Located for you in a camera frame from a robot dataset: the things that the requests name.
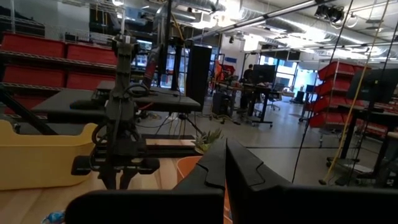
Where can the black side table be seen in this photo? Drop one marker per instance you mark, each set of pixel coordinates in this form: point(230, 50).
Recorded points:
point(349, 140)

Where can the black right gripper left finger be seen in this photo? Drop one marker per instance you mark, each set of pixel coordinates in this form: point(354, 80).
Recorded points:
point(155, 208)

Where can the orange plastic bin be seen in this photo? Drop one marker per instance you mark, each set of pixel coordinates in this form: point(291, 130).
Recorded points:
point(186, 168)

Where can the black standing monitor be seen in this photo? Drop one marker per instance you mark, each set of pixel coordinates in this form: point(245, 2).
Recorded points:
point(373, 85)

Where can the blue lollipop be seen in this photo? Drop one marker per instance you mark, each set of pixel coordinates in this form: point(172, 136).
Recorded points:
point(54, 217)

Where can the black desk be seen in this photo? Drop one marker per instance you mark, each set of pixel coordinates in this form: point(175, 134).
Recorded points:
point(174, 104)

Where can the black frame beam with lights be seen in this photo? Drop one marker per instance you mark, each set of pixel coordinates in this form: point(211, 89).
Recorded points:
point(265, 17)

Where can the black desktop monitor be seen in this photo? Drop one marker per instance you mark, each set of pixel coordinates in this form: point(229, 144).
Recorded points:
point(264, 74)

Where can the black computer mouse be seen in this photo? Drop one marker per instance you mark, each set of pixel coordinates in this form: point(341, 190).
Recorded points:
point(87, 104)

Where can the yellow plastic bin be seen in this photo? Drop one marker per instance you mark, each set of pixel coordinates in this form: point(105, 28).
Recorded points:
point(40, 161)

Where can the potted succulent plant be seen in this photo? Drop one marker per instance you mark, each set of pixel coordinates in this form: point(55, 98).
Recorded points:
point(206, 140)

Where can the person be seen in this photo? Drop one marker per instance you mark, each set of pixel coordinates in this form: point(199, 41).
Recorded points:
point(248, 74)

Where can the red tilted storage bin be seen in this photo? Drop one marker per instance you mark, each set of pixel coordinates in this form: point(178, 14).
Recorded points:
point(325, 119)
point(326, 104)
point(329, 87)
point(339, 70)

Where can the black computer tower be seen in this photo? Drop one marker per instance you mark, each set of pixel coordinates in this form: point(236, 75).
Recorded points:
point(221, 104)

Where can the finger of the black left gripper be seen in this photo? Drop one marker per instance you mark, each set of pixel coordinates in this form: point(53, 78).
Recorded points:
point(127, 180)
point(109, 180)

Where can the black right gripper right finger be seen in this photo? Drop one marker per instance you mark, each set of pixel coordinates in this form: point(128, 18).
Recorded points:
point(311, 208)

